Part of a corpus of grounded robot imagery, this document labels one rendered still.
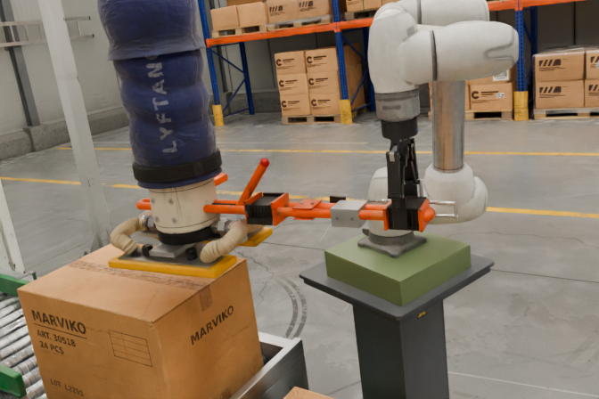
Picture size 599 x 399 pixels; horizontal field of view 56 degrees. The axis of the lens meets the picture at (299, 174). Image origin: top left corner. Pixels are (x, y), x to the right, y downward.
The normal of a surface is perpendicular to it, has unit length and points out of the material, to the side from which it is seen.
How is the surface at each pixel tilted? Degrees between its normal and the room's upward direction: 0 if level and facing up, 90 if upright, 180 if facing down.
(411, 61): 92
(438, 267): 90
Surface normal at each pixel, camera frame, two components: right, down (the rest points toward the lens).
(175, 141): 0.28, -0.05
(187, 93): 0.57, -0.22
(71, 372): -0.51, 0.28
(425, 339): 0.61, 0.13
